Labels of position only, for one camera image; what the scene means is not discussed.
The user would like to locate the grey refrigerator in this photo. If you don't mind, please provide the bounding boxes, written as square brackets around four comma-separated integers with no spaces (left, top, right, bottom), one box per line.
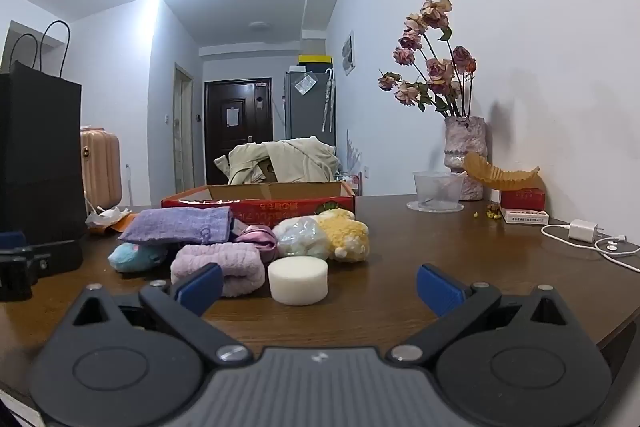
[284,69,337,148]

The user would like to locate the round white sponge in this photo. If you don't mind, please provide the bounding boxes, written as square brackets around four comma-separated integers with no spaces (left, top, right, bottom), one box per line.
[267,256,330,307]

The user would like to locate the wavy amber dish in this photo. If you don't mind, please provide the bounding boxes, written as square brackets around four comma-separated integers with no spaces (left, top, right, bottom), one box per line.
[462,151,542,192]

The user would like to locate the white charging cable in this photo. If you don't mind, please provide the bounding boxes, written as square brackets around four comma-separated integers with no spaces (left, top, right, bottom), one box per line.
[541,224,640,274]

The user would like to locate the dark brown entrance door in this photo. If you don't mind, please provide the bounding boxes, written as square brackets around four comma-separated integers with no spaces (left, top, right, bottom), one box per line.
[204,78,274,186]

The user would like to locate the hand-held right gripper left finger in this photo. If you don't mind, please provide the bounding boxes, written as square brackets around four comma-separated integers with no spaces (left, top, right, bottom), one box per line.
[70,263,252,365]

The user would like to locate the light interior door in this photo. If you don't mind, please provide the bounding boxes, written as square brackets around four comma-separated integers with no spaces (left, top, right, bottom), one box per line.
[173,62,195,194]

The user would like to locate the black paper bag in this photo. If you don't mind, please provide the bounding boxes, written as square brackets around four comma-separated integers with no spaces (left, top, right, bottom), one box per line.
[0,21,89,244]

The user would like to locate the yellow plush toy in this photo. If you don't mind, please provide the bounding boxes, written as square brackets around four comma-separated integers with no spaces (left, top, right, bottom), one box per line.
[312,208,371,263]

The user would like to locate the pink satin pouch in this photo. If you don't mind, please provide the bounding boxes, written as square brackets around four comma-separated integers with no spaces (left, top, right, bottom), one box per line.
[234,224,279,264]

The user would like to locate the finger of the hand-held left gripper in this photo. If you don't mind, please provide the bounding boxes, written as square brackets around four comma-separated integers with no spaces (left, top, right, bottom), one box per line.
[0,231,84,280]

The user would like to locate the white power adapter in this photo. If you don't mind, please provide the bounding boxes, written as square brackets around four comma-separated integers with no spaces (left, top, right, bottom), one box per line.
[568,219,599,242]

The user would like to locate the small red box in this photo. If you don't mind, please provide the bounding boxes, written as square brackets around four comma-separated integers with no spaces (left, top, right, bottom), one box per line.
[500,188,546,210]

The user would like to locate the clear plastic cup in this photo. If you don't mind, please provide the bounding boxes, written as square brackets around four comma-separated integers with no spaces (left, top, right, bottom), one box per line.
[406,170,466,213]

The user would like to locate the flat white box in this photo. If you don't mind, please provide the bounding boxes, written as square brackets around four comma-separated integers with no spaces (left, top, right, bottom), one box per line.
[500,208,550,226]

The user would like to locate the clear plastic bag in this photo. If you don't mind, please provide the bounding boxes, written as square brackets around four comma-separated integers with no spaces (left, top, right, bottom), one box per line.
[294,74,319,96]

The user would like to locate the orange cloth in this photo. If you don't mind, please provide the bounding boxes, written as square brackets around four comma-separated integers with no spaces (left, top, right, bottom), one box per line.
[90,213,137,236]

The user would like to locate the pink textured vase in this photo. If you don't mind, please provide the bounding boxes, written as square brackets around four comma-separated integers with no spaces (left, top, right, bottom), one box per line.
[443,116,487,202]

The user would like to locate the beige coat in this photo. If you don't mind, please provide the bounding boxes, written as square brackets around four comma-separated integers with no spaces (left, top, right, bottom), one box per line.
[214,136,341,186]

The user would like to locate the red cardboard box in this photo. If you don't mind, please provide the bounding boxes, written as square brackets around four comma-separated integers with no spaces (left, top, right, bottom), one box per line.
[161,180,357,229]

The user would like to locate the dried pink roses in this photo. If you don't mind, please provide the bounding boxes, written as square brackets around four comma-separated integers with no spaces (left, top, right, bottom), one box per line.
[378,0,478,118]

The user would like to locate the white umbrella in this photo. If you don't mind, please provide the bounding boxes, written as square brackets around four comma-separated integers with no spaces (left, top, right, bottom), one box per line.
[322,68,335,132]

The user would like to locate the light blue plush toy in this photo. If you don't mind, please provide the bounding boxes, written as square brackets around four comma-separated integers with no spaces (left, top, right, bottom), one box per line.
[107,242,169,273]

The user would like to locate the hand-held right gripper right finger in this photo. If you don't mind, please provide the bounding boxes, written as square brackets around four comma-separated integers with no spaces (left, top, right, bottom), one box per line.
[390,263,571,364]

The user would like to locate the purple towel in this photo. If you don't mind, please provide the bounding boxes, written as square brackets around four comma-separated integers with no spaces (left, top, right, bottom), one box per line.
[118,206,234,246]

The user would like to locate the framed wall picture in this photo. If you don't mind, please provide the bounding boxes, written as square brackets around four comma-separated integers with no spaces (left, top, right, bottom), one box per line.
[342,31,356,76]

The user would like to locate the pink towel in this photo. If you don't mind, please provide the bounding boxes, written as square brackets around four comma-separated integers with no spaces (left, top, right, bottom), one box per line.
[170,242,266,299]

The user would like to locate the pink suitcase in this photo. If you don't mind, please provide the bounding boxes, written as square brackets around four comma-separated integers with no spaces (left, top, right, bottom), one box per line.
[80,127,123,210]

